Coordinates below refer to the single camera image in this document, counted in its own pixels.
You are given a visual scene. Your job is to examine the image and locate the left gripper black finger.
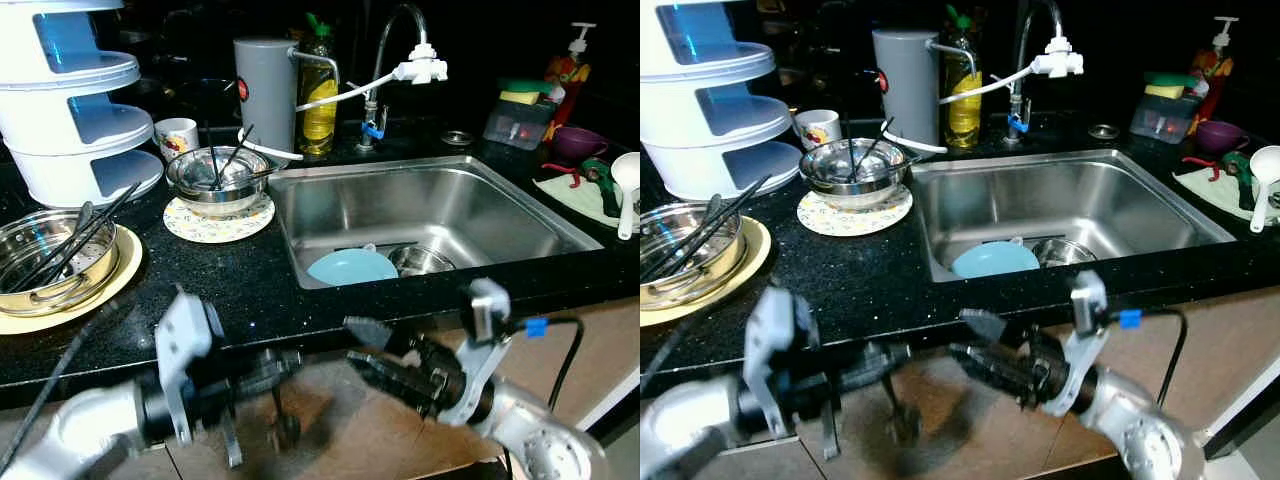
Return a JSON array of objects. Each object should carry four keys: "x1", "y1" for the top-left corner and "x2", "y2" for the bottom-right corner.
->
[
  {"x1": 254, "y1": 372, "x2": 302, "y2": 400},
  {"x1": 256, "y1": 345, "x2": 305, "y2": 374},
  {"x1": 862, "y1": 339, "x2": 914, "y2": 367},
  {"x1": 862, "y1": 365, "x2": 911, "y2": 393}
]

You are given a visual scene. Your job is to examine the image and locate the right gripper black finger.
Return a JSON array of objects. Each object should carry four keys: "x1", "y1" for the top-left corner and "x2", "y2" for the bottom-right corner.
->
[
  {"x1": 958, "y1": 308, "x2": 1026, "y2": 346},
  {"x1": 348, "y1": 350, "x2": 426, "y2": 406},
  {"x1": 343, "y1": 316, "x2": 416, "y2": 351},
  {"x1": 948, "y1": 343, "x2": 1036, "y2": 401}
]

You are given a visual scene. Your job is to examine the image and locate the light blue plate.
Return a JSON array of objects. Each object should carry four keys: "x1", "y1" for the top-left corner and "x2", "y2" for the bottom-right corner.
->
[
  {"x1": 307, "y1": 245, "x2": 399, "y2": 288},
  {"x1": 950, "y1": 238, "x2": 1041, "y2": 280}
]

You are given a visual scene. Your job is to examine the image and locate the floral patterned plate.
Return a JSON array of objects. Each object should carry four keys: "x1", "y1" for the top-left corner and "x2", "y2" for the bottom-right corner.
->
[
  {"x1": 797, "y1": 185, "x2": 914, "y2": 237},
  {"x1": 162, "y1": 192, "x2": 276, "y2": 244}
]

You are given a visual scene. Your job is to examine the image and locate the pale yellow plate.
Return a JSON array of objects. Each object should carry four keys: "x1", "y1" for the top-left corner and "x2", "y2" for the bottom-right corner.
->
[
  {"x1": 640, "y1": 215, "x2": 773, "y2": 328},
  {"x1": 0, "y1": 225, "x2": 144, "y2": 335}
]

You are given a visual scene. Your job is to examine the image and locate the stainless steel sink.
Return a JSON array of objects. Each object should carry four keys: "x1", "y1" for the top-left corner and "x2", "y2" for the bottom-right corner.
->
[
  {"x1": 268, "y1": 155, "x2": 604, "y2": 291},
  {"x1": 910, "y1": 148, "x2": 1238, "y2": 284}
]

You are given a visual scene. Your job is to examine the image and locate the shallow steel bowl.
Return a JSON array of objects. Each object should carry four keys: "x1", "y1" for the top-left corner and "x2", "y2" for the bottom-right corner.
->
[
  {"x1": 165, "y1": 146, "x2": 273, "y2": 214},
  {"x1": 798, "y1": 138, "x2": 909, "y2": 209}
]

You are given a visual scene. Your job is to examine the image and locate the steel spoon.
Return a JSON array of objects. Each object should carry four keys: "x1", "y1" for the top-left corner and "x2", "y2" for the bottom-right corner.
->
[
  {"x1": 685, "y1": 193, "x2": 724, "y2": 256},
  {"x1": 50, "y1": 200, "x2": 97, "y2": 269}
]

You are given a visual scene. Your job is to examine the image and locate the yellow dish soap bottle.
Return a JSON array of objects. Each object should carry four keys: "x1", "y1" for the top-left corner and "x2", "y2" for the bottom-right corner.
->
[
  {"x1": 937, "y1": 5, "x2": 983, "y2": 151},
  {"x1": 297, "y1": 13, "x2": 341, "y2": 156}
]

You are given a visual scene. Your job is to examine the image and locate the steel gooseneck faucet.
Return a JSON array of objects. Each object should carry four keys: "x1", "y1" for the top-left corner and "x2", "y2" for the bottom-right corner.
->
[
  {"x1": 360, "y1": 3, "x2": 429, "y2": 153},
  {"x1": 1005, "y1": 0, "x2": 1066, "y2": 146}
]

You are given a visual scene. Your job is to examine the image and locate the pale green cloth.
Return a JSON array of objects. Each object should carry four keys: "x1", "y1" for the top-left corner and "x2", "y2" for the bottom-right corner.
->
[
  {"x1": 1172, "y1": 163, "x2": 1280, "y2": 226},
  {"x1": 533, "y1": 170, "x2": 641, "y2": 233}
]

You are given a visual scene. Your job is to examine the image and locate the white printed mug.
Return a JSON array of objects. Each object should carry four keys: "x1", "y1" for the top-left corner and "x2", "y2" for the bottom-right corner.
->
[
  {"x1": 153, "y1": 117, "x2": 199, "y2": 161},
  {"x1": 793, "y1": 108, "x2": 841, "y2": 151}
]

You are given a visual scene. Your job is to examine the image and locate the grey water filter canister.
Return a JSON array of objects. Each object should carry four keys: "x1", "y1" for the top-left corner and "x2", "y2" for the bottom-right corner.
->
[
  {"x1": 233, "y1": 38, "x2": 341, "y2": 159},
  {"x1": 872, "y1": 28, "x2": 981, "y2": 151}
]

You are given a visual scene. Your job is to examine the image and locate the clear plastic container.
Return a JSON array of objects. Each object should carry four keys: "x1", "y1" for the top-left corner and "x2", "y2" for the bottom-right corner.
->
[
  {"x1": 1130, "y1": 90, "x2": 1199, "y2": 144},
  {"x1": 483, "y1": 97, "x2": 556, "y2": 151}
]

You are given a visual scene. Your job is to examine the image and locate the white plastic ladle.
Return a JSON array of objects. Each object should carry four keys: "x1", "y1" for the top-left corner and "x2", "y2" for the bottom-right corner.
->
[
  {"x1": 1250, "y1": 145, "x2": 1280, "y2": 234},
  {"x1": 610, "y1": 152, "x2": 641, "y2": 241}
]

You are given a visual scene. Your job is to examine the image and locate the yellow green sponge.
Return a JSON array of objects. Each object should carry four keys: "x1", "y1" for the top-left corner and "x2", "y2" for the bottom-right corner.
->
[
  {"x1": 500, "y1": 78, "x2": 556, "y2": 105},
  {"x1": 1145, "y1": 72, "x2": 1199, "y2": 98}
]

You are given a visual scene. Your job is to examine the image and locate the white tiered storage rack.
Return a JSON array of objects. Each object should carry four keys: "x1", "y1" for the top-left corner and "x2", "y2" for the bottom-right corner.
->
[
  {"x1": 640, "y1": 0, "x2": 806, "y2": 201},
  {"x1": 0, "y1": 0, "x2": 166, "y2": 209}
]

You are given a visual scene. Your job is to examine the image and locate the red pump bottle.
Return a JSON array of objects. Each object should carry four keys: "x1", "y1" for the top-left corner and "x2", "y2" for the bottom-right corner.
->
[
  {"x1": 545, "y1": 22, "x2": 598, "y2": 141},
  {"x1": 1190, "y1": 15, "x2": 1241, "y2": 136}
]

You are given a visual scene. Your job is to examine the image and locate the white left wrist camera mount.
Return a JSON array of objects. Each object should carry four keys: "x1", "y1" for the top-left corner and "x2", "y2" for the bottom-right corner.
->
[
  {"x1": 155, "y1": 290, "x2": 226, "y2": 446},
  {"x1": 745, "y1": 287, "x2": 816, "y2": 441}
]

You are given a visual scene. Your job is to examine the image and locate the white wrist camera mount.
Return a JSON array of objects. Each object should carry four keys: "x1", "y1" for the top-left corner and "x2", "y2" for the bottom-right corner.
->
[
  {"x1": 1040, "y1": 270, "x2": 1111, "y2": 418},
  {"x1": 155, "y1": 290, "x2": 226, "y2": 446},
  {"x1": 745, "y1": 287, "x2": 816, "y2": 441},
  {"x1": 440, "y1": 278, "x2": 511, "y2": 426}
]

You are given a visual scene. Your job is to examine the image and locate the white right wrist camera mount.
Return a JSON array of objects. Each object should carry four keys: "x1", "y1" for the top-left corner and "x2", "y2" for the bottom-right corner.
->
[
  {"x1": 440, "y1": 278, "x2": 511, "y2": 426},
  {"x1": 1040, "y1": 270, "x2": 1111, "y2": 418}
]

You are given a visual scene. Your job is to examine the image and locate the white water hose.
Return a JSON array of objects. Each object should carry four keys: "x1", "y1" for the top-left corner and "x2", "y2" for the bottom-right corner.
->
[
  {"x1": 238, "y1": 65, "x2": 401, "y2": 163},
  {"x1": 878, "y1": 60, "x2": 1041, "y2": 156}
]

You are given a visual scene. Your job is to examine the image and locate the green handled kitchen tool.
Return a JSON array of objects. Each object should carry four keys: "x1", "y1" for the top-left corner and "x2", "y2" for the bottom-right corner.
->
[
  {"x1": 1222, "y1": 150, "x2": 1261, "y2": 211},
  {"x1": 580, "y1": 157, "x2": 623, "y2": 219}
]

